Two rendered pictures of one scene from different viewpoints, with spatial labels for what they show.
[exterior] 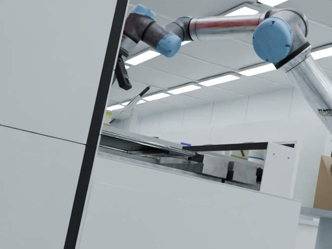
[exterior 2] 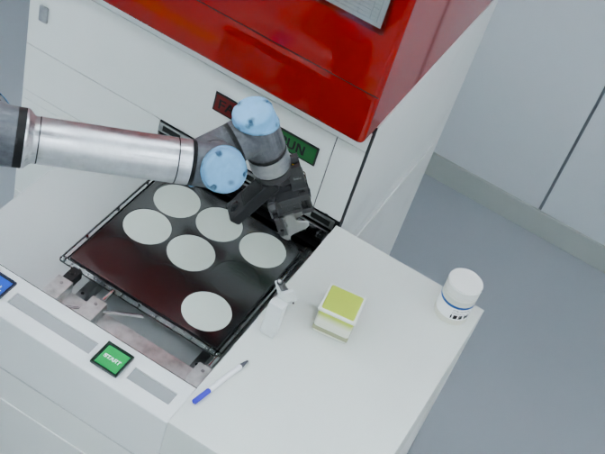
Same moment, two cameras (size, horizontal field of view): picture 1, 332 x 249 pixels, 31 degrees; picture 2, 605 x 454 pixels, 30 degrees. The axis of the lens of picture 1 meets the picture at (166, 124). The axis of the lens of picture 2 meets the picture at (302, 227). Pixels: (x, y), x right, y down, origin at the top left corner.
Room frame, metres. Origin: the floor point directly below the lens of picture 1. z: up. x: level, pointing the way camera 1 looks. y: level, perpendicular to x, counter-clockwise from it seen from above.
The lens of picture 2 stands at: (2.92, -0.98, 2.56)
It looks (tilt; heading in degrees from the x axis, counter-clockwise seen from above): 43 degrees down; 128
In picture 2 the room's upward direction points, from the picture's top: 19 degrees clockwise
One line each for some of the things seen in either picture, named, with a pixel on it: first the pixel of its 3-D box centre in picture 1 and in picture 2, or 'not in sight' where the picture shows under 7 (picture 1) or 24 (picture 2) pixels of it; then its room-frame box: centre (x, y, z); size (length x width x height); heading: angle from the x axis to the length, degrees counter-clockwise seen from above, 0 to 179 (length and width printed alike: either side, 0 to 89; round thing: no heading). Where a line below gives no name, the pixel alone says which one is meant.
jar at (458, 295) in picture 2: not in sight; (458, 296); (2.21, 0.48, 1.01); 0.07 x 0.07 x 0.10
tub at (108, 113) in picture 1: (98, 118); (338, 313); (2.12, 0.24, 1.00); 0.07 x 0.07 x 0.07; 31
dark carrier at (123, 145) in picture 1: (113, 142); (191, 253); (1.80, 0.14, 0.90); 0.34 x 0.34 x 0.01; 22
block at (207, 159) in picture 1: (213, 161); (52, 295); (1.77, -0.16, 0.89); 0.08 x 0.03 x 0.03; 112
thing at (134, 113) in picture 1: (129, 112); (281, 304); (2.07, 0.13, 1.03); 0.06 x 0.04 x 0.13; 112
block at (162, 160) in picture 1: (169, 161); (194, 384); (2.07, -0.04, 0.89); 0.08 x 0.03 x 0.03; 112
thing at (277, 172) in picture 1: (228, 169); (50, 348); (1.87, -0.22, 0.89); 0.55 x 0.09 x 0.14; 22
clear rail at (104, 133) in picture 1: (135, 140); (117, 211); (1.63, 0.07, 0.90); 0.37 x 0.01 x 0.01; 112
